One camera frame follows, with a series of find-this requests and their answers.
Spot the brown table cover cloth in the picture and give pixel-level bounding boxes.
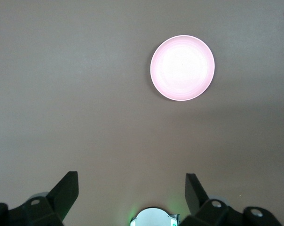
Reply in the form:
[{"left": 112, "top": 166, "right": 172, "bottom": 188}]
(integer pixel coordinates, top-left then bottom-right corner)
[{"left": 0, "top": 0, "right": 284, "bottom": 226}]

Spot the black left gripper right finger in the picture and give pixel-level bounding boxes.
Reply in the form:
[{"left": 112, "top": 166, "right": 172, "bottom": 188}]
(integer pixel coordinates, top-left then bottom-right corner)
[{"left": 181, "top": 173, "right": 283, "bottom": 226}]

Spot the pink round plate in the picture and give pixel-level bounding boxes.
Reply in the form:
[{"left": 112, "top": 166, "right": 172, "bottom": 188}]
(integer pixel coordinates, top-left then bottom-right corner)
[{"left": 150, "top": 35, "right": 215, "bottom": 101}]

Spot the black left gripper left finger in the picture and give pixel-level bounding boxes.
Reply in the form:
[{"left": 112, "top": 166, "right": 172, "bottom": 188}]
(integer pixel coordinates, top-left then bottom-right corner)
[{"left": 0, "top": 171, "right": 79, "bottom": 226}]

